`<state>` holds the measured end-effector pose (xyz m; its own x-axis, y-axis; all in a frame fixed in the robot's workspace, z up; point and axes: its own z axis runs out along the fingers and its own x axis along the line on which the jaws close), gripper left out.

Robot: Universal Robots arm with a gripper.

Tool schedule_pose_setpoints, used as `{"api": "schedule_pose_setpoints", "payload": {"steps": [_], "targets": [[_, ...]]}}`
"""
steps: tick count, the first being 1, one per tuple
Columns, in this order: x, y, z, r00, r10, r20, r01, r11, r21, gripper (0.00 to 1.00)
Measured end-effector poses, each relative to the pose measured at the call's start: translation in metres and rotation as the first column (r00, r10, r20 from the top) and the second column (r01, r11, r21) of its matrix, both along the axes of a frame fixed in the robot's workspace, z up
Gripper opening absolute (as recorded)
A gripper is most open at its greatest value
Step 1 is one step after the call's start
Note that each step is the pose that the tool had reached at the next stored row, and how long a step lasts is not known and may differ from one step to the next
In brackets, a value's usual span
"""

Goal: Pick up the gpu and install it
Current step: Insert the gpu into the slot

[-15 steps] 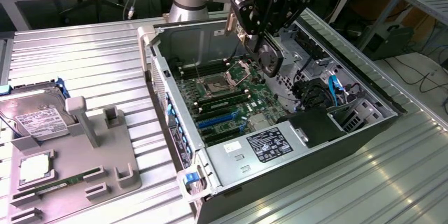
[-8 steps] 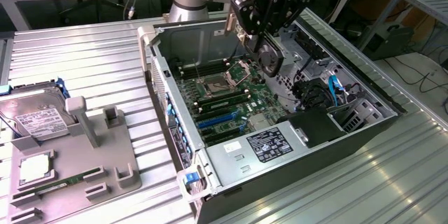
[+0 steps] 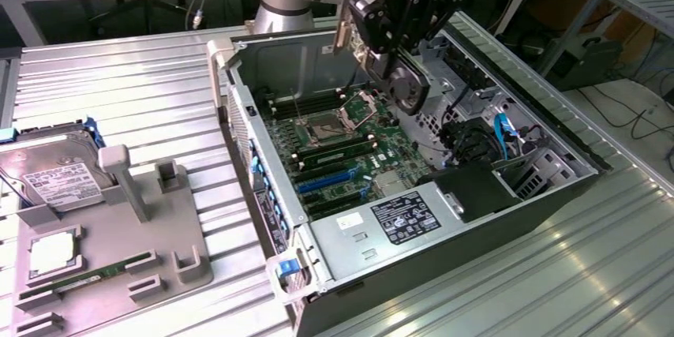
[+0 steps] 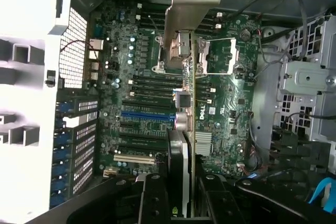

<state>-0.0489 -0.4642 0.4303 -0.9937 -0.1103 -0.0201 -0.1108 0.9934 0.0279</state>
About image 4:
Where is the CPU socket with metal frame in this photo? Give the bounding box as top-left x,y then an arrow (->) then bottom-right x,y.
196,37 -> 242,76
156,30 -> 184,73

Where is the metal disk bay cage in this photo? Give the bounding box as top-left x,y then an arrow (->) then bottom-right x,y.
274,14 -> 336,142

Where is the black expansion slot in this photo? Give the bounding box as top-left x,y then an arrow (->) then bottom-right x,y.
117,135 -> 169,144
121,100 -> 176,111

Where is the black thin wire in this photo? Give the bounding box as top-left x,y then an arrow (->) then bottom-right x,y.
282,112 -> 336,141

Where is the white expansion slot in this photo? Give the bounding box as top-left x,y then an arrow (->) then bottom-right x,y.
113,154 -> 156,165

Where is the silver finned chipset heatsink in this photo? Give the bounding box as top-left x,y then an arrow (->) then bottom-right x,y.
195,130 -> 213,156

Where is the blue expansion slot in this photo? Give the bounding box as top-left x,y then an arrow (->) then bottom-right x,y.
120,111 -> 176,124

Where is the black RAM slot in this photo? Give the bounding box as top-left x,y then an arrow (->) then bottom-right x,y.
129,78 -> 183,85
131,84 -> 183,91
129,91 -> 176,99

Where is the green Dell motherboard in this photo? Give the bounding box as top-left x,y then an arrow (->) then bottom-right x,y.
85,0 -> 263,182

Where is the grey metal PC case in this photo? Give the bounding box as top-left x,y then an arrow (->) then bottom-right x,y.
25,0 -> 336,224

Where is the aluminium slat table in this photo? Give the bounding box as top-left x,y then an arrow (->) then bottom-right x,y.
0,0 -> 65,224

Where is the light blue flat cable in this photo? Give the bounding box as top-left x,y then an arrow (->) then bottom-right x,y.
307,176 -> 336,205

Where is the black plastic cable bracket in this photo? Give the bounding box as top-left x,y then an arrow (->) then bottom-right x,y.
271,129 -> 333,179

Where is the grey round cable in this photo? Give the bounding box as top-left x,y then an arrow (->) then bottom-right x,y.
217,0 -> 308,63

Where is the red and black wire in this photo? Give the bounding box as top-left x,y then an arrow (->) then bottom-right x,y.
59,39 -> 93,53

